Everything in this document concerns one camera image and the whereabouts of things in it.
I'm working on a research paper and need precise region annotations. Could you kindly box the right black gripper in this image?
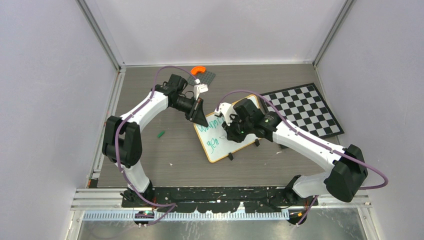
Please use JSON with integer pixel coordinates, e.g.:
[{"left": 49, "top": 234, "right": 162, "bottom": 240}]
[{"left": 222, "top": 113, "right": 253, "bottom": 143}]

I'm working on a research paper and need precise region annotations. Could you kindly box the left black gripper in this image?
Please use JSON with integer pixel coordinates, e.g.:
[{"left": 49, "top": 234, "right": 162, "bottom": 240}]
[{"left": 170, "top": 96, "right": 209, "bottom": 127}]

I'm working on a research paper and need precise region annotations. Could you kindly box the green marker cap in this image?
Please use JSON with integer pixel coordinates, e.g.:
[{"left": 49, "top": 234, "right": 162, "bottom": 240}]
[{"left": 157, "top": 131, "right": 165, "bottom": 138}]

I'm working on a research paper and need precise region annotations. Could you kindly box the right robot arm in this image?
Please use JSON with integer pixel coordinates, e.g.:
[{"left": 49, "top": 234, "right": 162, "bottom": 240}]
[{"left": 214, "top": 98, "right": 368, "bottom": 205}]

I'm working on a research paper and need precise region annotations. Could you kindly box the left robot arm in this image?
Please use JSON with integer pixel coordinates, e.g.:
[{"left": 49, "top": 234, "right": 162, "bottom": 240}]
[{"left": 101, "top": 74, "right": 208, "bottom": 207}]

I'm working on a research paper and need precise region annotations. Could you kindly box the grey building baseplate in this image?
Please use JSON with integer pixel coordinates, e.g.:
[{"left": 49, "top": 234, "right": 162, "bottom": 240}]
[{"left": 187, "top": 70, "right": 216, "bottom": 86}]

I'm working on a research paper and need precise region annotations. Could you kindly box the orange curved block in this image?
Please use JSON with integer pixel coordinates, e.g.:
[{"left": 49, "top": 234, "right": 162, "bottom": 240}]
[{"left": 190, "top": 65, "right": 206, "bottom": 76}]

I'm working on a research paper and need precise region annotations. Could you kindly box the black white checkerboard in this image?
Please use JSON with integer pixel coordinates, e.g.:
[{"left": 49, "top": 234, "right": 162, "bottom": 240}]
[{"left": 262, "top": 83, "right": 344, "bottom": 139}]

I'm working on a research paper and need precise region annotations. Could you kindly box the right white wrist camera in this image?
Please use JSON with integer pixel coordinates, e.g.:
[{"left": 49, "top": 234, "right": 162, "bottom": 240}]
[{"left": 214, "top": 102, "right": 237, "bottom": 126}]

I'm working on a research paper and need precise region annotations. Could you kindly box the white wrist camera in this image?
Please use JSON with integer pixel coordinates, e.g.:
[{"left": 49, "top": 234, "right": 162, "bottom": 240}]
[
  {"left": 193, "top": 78, "right": 209, "bottom": 100},
  {"left": 214, "top": 102, "right": 237, "bottom": 126}
]

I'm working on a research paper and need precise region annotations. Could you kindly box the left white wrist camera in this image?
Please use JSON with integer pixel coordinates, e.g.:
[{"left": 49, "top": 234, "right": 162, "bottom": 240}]
[{"left": 193, "top": 78, "right": 209, "bottom": 100}]

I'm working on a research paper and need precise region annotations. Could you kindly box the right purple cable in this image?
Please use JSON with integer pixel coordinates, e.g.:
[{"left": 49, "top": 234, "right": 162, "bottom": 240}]
[{"left": 215, "top": 90, "right": 389, "bottom": 228}]

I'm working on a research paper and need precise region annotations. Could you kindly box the purple cable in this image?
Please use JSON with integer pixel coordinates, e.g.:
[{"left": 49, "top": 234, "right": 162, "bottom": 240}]
[
  {"left": 114, "top": 65, "right": 201, "bottom": 227},
  {"left": 215, "top": 90, "right": 389, "bottom": 228}
]

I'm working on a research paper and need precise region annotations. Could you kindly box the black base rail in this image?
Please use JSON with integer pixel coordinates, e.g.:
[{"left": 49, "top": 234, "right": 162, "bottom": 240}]
[{"left": 120, "top": 186, "right": 318, "bottom": 214}]

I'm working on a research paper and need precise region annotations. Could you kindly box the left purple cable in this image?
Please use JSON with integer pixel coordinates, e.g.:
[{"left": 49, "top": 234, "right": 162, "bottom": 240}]
[{"left": 114, "top": 65, "right": 201, "bottom": 227}]

